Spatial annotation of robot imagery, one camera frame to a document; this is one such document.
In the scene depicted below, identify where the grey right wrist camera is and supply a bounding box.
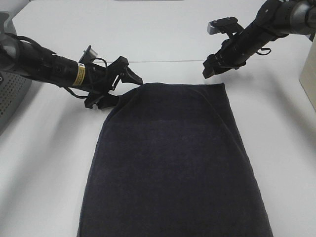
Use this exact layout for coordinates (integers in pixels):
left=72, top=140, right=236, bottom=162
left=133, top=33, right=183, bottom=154
left=207, top=17, right=244, bottom=37

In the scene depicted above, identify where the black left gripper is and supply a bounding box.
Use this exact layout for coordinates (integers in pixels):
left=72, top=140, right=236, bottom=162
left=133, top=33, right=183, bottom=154
left=83, top=56, right=143, bottom=110

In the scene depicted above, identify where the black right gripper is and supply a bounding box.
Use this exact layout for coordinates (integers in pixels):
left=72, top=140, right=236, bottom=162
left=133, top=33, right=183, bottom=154
left=202, top=37, right=249, bottom=79

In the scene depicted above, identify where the grey perforated plastic basket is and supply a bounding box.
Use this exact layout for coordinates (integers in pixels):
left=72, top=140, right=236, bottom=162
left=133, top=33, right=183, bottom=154
left=0, top=11, right=31, bottom=132

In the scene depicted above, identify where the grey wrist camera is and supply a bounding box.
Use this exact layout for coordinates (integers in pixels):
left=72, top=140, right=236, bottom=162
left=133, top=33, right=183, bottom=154
left=79, top=45, right=98, bottom=64
left=207, top=17, right=244, bottom=37

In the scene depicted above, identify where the dark navy towel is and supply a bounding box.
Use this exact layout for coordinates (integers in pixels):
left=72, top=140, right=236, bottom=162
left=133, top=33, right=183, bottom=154
left=78, top=83, right=273, bottom=237

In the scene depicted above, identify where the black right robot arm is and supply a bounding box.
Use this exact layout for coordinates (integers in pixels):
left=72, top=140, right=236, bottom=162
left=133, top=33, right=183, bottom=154
left=202, top=0, right=316, bottom=79

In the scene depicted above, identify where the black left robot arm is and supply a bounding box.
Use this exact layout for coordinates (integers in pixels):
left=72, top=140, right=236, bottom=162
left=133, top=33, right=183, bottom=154
left=0, top=33, right=143, bottom=110

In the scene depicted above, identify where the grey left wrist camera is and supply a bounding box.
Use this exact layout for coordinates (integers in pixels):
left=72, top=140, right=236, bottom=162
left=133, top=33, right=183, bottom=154
left=79, top=45, right=98, bottom=64

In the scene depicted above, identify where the beige box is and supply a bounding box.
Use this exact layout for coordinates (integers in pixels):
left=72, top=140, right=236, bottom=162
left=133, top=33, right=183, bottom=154
left=299, top=33, right=316, bottom=110

